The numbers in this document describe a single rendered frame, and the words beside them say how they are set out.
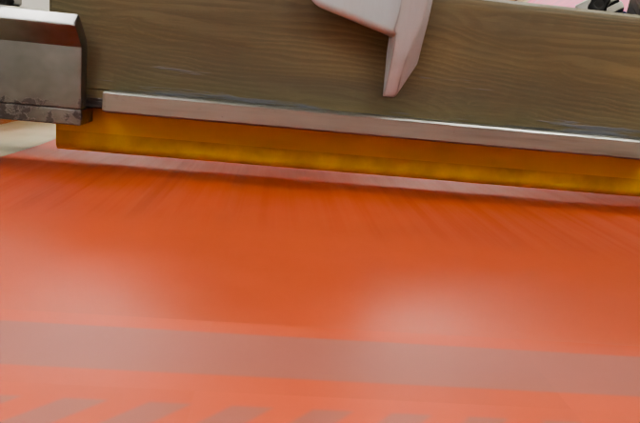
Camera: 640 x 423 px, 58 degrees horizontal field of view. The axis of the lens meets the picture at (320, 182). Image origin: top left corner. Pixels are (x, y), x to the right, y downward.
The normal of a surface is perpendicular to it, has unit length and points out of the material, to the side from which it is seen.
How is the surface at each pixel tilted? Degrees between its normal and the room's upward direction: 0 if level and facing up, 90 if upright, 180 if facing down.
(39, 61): 90
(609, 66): 90
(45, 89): 90
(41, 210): 0
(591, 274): 0
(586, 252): 0
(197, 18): 90
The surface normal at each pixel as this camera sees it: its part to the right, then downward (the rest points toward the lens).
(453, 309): 0.10, -0.97
